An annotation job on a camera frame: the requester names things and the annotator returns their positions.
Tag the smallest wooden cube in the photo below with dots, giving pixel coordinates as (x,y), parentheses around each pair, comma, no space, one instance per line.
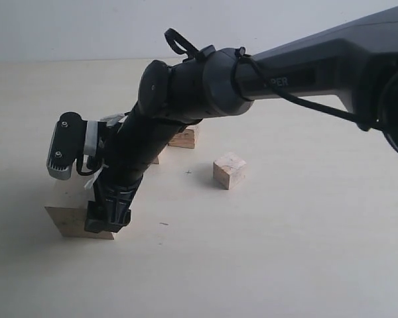
(229,170)

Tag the second largest wooden cube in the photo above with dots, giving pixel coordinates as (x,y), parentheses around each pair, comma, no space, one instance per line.
(156,161)

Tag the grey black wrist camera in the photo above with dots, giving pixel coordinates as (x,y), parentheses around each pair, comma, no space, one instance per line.
(74,143)

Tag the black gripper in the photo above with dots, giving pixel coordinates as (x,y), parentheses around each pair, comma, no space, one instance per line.
(127,153)

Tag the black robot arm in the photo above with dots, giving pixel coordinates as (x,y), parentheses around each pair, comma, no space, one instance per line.
(349,71)

